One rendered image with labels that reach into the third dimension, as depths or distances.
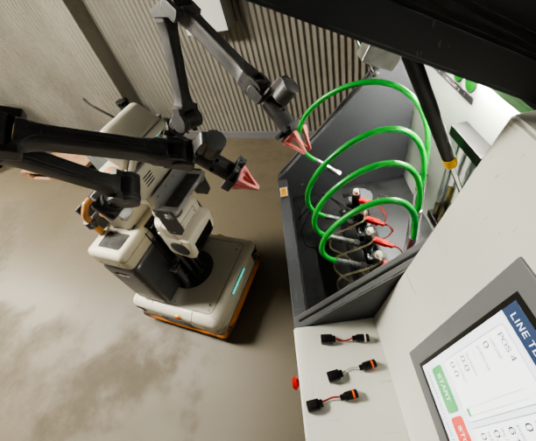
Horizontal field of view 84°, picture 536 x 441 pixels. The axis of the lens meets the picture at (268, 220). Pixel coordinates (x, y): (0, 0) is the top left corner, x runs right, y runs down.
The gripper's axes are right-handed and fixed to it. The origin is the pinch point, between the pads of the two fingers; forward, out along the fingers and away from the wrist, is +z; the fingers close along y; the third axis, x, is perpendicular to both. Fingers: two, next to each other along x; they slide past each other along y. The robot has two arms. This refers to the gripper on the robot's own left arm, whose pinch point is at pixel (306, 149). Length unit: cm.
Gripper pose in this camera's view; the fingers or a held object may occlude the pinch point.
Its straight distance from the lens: 99.1
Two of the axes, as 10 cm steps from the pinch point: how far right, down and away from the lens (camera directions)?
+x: -4.6, 3.3, 8.2
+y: 6.3, -5.2, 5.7
